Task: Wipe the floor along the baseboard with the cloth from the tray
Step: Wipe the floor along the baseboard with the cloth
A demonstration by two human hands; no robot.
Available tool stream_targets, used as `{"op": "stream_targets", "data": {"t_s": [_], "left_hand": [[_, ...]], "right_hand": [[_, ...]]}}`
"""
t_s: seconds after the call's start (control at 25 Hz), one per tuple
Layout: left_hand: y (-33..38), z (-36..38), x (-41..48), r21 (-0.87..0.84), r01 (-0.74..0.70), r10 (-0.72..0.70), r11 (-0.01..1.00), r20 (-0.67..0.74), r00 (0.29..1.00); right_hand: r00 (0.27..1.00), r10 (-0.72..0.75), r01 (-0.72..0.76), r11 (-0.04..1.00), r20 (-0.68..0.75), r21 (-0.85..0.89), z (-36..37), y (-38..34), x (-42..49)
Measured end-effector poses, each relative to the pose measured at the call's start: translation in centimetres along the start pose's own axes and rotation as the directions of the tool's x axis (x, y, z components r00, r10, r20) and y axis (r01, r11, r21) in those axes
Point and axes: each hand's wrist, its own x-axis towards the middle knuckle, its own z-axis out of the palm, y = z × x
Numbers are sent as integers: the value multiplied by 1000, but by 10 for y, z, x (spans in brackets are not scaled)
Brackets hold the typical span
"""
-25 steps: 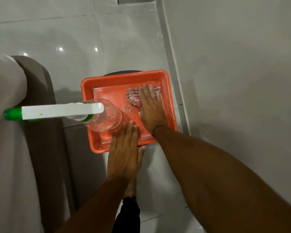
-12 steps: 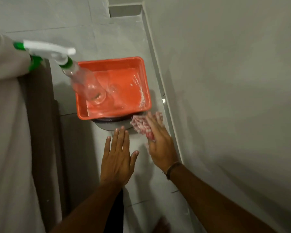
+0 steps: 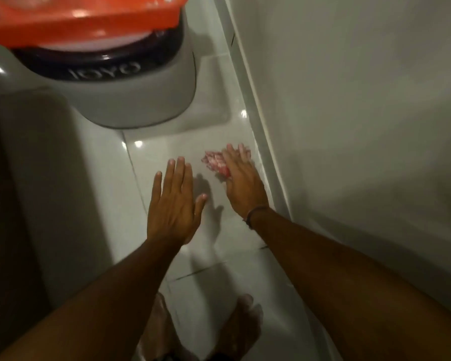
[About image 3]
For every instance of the person's right hand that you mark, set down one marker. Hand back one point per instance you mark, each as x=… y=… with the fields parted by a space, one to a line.
x=246 y=191

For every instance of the person's left hand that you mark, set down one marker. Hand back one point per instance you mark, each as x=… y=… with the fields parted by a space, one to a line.
x=173 y=214

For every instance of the person's left middle finger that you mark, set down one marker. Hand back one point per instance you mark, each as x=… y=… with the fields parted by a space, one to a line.
x=179 y=175

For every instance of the person's right fingers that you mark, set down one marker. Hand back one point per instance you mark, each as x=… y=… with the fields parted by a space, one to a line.
x=236 y=157

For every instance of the person's left little finger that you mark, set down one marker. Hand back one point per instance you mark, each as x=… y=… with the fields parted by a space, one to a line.
x=157 y=187

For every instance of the person's left thumb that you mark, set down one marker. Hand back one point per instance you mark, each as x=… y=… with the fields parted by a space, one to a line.
x=200 y=205

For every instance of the red and white cloth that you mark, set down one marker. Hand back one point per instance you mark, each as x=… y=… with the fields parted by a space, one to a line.
x=215 y=163

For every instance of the person's right forearm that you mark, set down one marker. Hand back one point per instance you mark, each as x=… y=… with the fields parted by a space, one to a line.
x=353 y=293

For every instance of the person's left forearm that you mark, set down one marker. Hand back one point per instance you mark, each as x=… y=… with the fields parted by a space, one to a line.
x=97 y=300

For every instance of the dark wristband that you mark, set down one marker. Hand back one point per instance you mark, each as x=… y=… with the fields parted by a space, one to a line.
x=252 y=213

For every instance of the grey round tub black rim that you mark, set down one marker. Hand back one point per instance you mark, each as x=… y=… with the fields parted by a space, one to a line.
x=127 y=93

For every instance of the person's right foot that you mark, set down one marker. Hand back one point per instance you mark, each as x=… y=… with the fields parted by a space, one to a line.
x=238 y=328

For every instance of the person's foot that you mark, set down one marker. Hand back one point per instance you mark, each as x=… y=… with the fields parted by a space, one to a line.
x=159 y=330
x=238 y=328

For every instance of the person's left foot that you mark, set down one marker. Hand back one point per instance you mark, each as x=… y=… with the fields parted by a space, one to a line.
x=159 y=330

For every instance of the orange plastic basket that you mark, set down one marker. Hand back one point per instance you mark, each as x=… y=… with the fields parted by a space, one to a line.
x=79 y=16

